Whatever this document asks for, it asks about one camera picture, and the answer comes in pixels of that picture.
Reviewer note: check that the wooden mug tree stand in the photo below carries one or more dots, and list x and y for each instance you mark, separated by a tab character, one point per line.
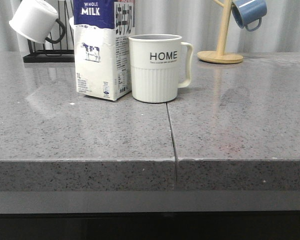
219	55

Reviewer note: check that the white mug black handle right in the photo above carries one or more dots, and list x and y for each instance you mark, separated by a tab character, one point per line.
71	22

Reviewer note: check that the blue enamel mug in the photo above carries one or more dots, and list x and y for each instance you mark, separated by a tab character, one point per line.
248	13

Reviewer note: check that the white blue milk carton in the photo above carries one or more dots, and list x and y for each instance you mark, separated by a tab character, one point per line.
101	47

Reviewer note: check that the black wire mug rack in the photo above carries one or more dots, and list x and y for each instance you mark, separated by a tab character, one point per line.
58	52

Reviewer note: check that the white mug black handle left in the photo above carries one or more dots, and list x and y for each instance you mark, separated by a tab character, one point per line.
34	20

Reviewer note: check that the white mug black handle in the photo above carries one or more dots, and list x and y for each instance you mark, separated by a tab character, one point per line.
34	20
71	22

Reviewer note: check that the cream HOME mug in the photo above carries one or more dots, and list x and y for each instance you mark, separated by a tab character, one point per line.
160	65

